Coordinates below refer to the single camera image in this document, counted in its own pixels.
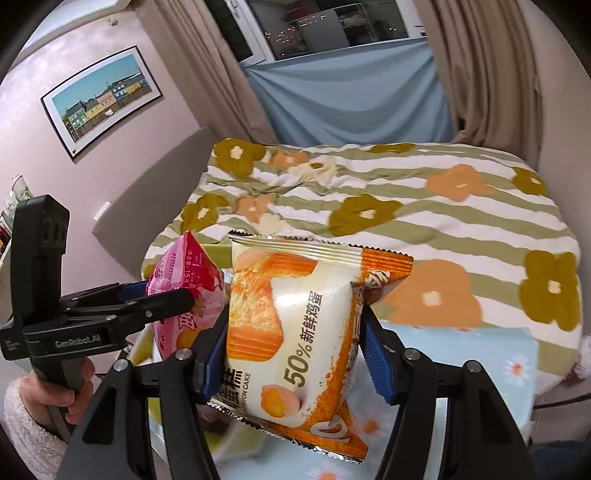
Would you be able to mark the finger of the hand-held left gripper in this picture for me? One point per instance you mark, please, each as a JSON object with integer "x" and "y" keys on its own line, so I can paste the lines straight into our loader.
{"x": 131, "y": 290}
{"x": 161, "y": 302}

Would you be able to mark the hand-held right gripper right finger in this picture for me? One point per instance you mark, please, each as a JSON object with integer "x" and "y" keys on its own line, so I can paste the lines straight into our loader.
{"x": 378, "y": 364}

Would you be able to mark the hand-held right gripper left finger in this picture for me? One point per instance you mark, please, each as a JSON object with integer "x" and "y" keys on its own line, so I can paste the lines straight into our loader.
{"x": 211, "y": 369}

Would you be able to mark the pink snack bag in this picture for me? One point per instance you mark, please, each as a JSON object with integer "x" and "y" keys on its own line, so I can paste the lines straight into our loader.
{"x": 184, "y": 267}

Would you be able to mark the cream orange cake bag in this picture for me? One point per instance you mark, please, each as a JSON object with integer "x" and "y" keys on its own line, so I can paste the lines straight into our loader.
{"x": 295, "y": 314}

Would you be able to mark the person's left forearm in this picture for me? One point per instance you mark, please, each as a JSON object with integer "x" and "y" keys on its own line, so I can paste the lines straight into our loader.
{"x": 27, "y": 429}

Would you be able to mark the person's left hand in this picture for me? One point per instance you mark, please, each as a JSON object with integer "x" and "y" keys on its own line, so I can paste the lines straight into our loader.
{"x": 57, "y": 398}

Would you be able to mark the row of books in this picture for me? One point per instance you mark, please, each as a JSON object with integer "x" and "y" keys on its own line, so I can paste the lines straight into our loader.
{"x": 5, "y": 226}

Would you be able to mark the white patterned cup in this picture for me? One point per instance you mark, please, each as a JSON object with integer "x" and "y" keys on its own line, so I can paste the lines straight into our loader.
{"x": 22, "y": 187}

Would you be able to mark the beige headboard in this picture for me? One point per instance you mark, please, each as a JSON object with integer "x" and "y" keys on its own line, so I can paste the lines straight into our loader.
{"x": 147, "y": 194}

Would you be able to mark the striped floral blanket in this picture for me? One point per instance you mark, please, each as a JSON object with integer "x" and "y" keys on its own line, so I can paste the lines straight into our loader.
{"x": 415, "y": 221}

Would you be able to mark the beige curtain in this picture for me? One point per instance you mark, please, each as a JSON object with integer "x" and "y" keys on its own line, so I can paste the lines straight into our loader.
{"x": 207, "y": 83}
{"x": 485, "y": 69}

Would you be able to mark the window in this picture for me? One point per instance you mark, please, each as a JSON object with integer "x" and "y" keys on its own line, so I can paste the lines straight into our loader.
{"x": 323, "y": 23}

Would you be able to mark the white wall socket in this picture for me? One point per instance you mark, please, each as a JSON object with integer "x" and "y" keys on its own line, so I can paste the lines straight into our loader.
{"x": 102, "y": 211}

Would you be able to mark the framed wall picture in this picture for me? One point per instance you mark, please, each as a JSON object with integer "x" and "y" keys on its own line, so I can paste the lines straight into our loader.
{"x": 99, "y": 104}

